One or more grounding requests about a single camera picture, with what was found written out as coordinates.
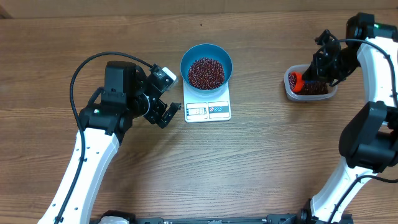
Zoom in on blue plastic bowl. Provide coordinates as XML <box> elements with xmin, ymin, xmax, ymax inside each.
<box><xmin>180</xmin><ymin>44</ymin><xmax>233</xmax><ymax>93</ymax></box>

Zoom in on red beans in bowl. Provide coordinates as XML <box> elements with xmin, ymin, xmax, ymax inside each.
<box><xmin>187</xmin><ymin>57</ymin><xmax>225</xmax><ymax>90</ymax></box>

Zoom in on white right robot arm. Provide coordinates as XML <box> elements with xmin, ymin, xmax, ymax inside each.
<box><xmin>287</xmin><ymin>12</ymin><xmax>397</xmax><ymax>223</ymax></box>

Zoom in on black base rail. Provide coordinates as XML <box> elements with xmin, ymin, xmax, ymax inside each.
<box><xmin>89</xmin><ymin>210</ymin><xmax>327</xmax><ymax>224</ymax></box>

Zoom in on white digital kitchen scale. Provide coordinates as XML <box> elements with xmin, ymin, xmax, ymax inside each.
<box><xmin>183</xmin><ymin>82</ymin><xmax>232</xmax><ymax>123</ymax></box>

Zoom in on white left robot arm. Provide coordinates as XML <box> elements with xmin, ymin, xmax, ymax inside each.
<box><xmin>39</xmin><ymin>61</ymin><xmax>181</xmax><ymax>223</ymax></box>

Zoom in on clear plastic bean container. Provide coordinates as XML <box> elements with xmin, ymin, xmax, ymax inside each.
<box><xmin>284</xmin><ymin>64</ymin><xmax>338</xmax><ymax>101</ymax></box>

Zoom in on red measuring scoop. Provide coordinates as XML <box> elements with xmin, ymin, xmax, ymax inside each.
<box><xmin>288</xmin><ymin>72</ymin><xmax>314</xmax><ymax>94</ymax></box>

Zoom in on red adzuki beans in container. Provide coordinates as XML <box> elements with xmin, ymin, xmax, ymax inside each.
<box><xmin>297</xmin><ymin>81</ymin><xmax>328</xmax><ymax>95</ymax></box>

